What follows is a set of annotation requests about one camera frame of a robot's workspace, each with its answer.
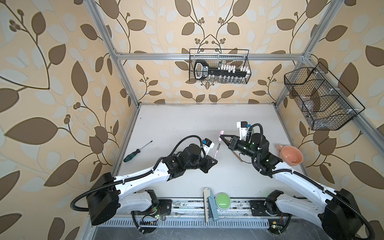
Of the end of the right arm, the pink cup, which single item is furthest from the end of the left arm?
the pink cup

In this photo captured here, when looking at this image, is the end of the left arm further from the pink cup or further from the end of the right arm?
→ the pink cup

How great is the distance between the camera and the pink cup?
85 centimetres
